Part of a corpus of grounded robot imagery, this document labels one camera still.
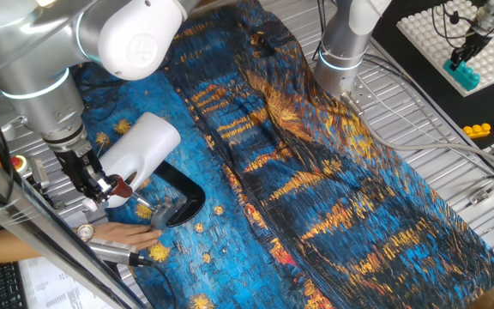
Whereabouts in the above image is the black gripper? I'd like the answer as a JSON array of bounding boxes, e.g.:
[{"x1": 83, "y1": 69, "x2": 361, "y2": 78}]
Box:
[{"x1": 53, "y1": 143, "x2": 122, "y2": 206}]

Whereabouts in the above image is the neighbour robot black gripper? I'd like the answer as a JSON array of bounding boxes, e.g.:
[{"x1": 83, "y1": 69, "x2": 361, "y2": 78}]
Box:
[{"x1": 449, "y1": 32, "x2": 493, "y2": 72}]

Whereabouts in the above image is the teal toy brick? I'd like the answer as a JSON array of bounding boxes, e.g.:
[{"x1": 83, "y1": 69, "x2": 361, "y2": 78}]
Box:
[{"x1": 443, "y1": 58, "x2": 482, "y2": 92}]

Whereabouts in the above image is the silver lever base bracket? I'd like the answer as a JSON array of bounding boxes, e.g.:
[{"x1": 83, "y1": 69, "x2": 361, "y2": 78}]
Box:
[{"x1": 148, "y1": 196, "x2": 188, "y2": 233}]

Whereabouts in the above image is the bare person forearm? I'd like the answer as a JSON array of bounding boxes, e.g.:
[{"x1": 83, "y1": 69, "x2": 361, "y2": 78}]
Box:
[{"x1": 0, "y1": 229, "x2": 81, "y2": 267}]

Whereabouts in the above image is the bare person hand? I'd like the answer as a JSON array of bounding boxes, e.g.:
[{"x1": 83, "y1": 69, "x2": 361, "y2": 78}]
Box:
[{"x1": 93, "y1": 221, "x2": 163, "y2": 251}]

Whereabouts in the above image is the gold silver wristwatch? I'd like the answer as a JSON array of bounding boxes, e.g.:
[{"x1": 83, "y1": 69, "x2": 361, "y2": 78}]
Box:
[{"x1": 75, "y1": 222, "x2": 96, "y2": 243}]

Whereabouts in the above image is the white plastic jug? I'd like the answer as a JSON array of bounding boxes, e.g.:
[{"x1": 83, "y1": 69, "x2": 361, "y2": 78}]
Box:
[{"x1": 81, "y1": 112, "x2": 183, "y2": 212}]

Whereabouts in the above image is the yellow toy brick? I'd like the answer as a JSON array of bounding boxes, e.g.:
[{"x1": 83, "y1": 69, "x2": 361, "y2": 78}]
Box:
[{"x1": 462, "y1": 123, "x2": 491, "y2": 139}]

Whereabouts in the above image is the black C-clamp with screw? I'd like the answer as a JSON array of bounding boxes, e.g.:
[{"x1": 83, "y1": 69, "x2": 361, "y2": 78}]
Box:
[{"x1": 154, "y1": 161, "x2": 207, "y2": 228}]

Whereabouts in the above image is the red emergency stop button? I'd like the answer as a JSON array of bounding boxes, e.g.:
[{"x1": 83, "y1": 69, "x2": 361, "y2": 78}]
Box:
[{"x1": 9, "y1": 154, "x2": 51, "y2": 191}]

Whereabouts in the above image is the printed table paper sheet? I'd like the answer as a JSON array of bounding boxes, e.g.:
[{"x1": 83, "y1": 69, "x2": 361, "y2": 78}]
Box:
[{"x1": 17, "y1": 256, "x2": 117, "y2": 309}]

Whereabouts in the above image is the blue starry night cloth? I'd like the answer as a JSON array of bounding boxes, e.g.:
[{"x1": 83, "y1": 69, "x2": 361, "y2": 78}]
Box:
[{"x1": 69, "y1": 0, "x2": 494, "y2": 309}]

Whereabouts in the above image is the silver depth camera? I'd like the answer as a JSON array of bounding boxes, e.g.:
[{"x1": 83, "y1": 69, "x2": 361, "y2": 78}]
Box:
[{"x1": 85, "y1": 238, "x2": 154, "y2": 268}]

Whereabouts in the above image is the aluminium frame beam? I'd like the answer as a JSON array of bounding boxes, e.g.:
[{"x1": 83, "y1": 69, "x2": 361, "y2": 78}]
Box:
[{"x1": 0, "y1": 141, "x2": 148, "y2": 309}]

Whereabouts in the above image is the thick grey robot cable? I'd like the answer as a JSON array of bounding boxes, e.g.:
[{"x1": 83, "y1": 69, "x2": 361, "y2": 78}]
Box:
[{"x1": 340, "y1": 92, "x2": 494, "y2": 167}]

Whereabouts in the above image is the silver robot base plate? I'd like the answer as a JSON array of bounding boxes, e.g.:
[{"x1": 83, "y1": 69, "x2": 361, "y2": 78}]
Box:
[{"x1": 340, "y1": 76, "x2": 379, "y2": 115}]

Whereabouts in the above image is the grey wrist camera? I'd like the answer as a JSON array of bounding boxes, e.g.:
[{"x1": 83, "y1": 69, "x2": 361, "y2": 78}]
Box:
[{"x1": 0, "y1": 113, "x2": 28, "y2": 142}]

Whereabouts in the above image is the black camera cable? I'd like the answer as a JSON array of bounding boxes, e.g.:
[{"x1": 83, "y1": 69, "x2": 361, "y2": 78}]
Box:
[{"x1": 143, "y1": 256, "x2": 178, "y2": 309}]

